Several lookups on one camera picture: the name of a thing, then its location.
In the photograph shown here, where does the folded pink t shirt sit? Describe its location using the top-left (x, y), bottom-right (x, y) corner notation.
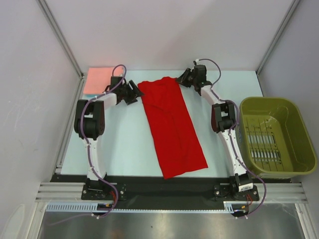
top-left (83, 67), bottom-right (114, 95)

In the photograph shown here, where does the olive green plastic basket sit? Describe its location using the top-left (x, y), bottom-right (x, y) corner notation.
top-left (236, 97), bottom-right (318, 179)

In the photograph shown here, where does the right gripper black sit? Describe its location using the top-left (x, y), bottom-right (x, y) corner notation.
top-left (175, 68), bottom-right (198, 88)

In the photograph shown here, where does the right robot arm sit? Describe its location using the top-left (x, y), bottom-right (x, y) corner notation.
top-left (176, 64), bottom-right (254, 201)

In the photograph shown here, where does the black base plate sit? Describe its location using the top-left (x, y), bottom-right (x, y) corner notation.
top-left (49, 174), bottom-right (260, 210)

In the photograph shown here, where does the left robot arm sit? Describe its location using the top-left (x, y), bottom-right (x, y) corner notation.
top-left (74, 76), bottom-right (144, 200)

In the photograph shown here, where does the aluminium frame post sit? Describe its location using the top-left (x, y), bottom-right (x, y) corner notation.
top-left (256, 0), bottom-right (302, 77)
top-left (36, 0), bottom-right (84, 79)

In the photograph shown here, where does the red t shirt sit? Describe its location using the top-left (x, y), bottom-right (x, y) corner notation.
top-left (138, 77), bottom-right (208, 179)

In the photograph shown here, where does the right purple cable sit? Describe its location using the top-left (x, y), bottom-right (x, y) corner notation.
top-left (195, 58), bottom-right (267, 220)

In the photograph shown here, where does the white slotted cable duct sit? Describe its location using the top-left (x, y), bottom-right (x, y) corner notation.
top-left (46, 202), bottom-right (248, 214)

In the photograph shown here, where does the left aluminium frame post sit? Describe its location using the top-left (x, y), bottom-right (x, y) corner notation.
top-left (36, 0), bottom-right (84, 79)

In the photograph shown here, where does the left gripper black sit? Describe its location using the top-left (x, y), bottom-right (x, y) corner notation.
top-left (119, 80), bottom-right (145, 106)

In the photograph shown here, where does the aluminium front rail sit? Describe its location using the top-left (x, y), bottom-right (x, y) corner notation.
top-left (35, 182), bottom-right (308, 204)

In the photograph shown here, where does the right aluminium frame post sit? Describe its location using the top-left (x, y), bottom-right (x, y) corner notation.
top-left (256, 0), bottom-right (302, 77)

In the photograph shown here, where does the folded blue t shirt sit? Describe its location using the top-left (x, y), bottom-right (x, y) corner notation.
top-left (84, 94), bottom-right (98, 99)

